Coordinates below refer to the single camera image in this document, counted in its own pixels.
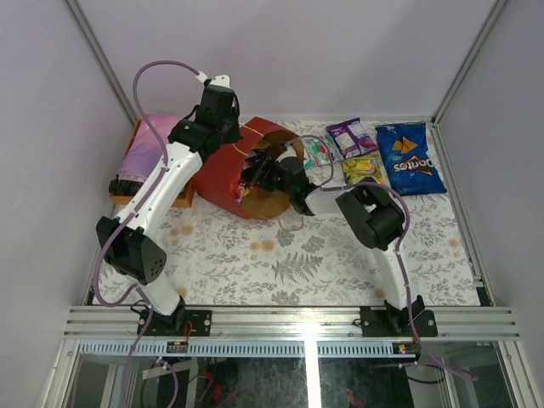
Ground purple Fox's candy bag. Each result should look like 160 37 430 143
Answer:
235 150 266 206

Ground floral tablecloth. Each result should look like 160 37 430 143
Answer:
91 119 482 307

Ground teal Fox's candy bag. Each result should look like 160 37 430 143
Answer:
302 135 343 169

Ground black object beside tray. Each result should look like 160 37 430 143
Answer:
108 175 143 196

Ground blue Doritos chip bag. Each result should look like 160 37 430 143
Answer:
375 122 447 196

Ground green Fox's candy bag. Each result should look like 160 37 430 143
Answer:
342 154 385 184

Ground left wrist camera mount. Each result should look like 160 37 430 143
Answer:
195 71 231 90

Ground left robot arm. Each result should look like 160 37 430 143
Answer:
96 75 241 336

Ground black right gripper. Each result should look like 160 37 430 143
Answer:
239 153 295 197

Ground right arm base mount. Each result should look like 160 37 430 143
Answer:
360 295 438 337

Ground aluminium front rail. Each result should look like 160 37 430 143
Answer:
63 306 520 342

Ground purple pillow package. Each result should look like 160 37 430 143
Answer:
118 115 180 183

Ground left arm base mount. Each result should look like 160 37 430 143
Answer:
130 298 213 338

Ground red paper bag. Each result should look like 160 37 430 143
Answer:
191 117 304 220

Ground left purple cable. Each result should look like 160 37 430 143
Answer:
92 60 209 408

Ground purple snack packet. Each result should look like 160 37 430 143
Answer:
326 118 378 159

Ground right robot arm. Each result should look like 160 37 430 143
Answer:
241 155 424 336

